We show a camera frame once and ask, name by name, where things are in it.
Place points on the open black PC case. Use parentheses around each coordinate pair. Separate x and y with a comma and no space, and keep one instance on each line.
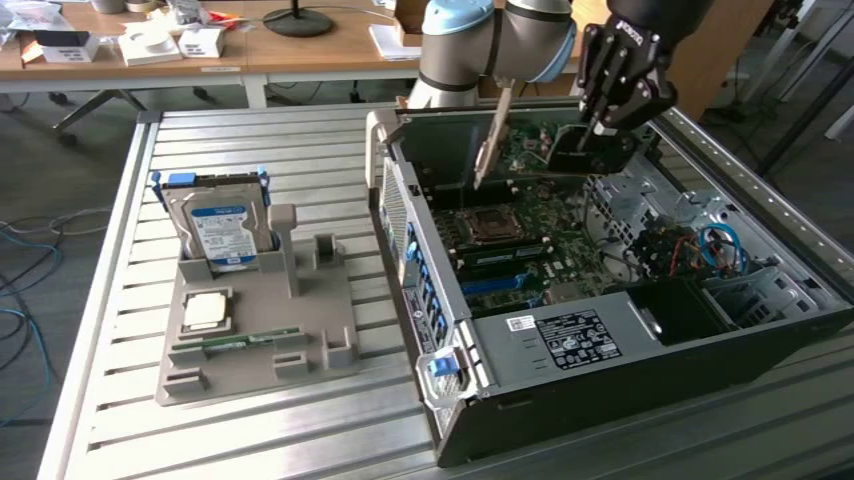
(601,400)

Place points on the blue expansion slot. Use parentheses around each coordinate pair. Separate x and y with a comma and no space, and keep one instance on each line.
(494,287)

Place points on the hard disk blue caddy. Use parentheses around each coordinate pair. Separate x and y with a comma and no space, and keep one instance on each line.
(220,230)

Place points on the wooden office desk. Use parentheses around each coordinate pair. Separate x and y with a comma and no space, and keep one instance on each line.
(300,55)

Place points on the silver CPU chip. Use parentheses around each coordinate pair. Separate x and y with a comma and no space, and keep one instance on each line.
(203,310)

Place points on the white labelled box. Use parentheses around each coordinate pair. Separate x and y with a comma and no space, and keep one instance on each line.
(200,42)

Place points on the white box with tape roll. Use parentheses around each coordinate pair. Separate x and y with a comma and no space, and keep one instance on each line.
(150,45)

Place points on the white box black top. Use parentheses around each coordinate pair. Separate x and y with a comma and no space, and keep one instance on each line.
(67,47)

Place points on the grey printed parts rack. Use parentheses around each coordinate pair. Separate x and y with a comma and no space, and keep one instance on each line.
(267,310)

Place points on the grey round container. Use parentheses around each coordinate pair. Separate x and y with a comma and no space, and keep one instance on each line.
(108,6)

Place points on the wooden cabinet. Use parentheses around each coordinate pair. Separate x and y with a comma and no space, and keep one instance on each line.
(721,75)

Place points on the beige tape roll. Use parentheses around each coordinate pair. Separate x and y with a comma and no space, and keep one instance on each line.
(142,6)

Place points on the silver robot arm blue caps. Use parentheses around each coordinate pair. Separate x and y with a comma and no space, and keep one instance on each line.
(460,50)

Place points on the grey chipset heatsink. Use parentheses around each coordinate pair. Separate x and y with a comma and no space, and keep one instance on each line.
(563,296)

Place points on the silver power supply unit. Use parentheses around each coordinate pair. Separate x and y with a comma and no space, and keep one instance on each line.
(521,350)

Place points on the black round lamp base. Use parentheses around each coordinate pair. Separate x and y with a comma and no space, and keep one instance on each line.
(298,22)

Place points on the green motherboard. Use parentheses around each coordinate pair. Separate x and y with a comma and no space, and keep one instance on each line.
(574,260)

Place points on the metal CPU socket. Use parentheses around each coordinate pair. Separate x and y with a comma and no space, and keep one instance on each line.
(487,225)

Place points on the graphics card black cooler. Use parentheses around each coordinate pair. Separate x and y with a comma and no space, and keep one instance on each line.
(614,155)

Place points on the silver disk bay cage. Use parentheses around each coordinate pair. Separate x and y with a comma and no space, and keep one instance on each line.
(623,200)

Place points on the blue case latch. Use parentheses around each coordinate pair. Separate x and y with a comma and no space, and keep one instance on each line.
(443,365)

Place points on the clear plastic bag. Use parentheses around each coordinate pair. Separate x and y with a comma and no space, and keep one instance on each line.
(33,15)

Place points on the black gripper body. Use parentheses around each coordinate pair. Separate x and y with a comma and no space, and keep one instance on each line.
(687,17)

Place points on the brown cardboard box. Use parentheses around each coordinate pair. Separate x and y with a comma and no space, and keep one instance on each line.
(408,17)

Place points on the white paper stack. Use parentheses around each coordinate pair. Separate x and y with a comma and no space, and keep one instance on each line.
(394,45)

